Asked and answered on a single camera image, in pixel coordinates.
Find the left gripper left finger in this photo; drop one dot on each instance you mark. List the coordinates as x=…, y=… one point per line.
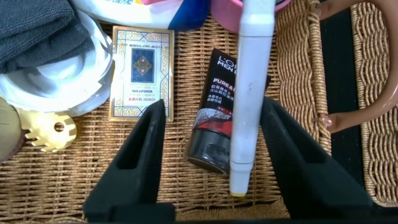
x=133, y=186

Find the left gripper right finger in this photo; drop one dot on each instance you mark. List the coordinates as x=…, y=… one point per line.
x=311, y=186

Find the black cosmetic tube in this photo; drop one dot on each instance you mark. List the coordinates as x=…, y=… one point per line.
x=214, y=118

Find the white marker pen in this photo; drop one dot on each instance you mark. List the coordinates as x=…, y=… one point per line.
x=248, y=93

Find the small yellow toy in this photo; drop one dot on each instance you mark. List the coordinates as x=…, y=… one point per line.
x=49, y=130

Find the cream box blue emblem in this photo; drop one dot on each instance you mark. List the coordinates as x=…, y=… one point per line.
x=141, y=74

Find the white round container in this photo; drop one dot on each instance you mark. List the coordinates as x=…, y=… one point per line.
x=62, y=84

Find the white plastic packet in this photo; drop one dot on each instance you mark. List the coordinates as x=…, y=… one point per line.
x=130, y=12

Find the grey folded cloth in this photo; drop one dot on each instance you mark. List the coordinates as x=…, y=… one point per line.
x=37, y=31

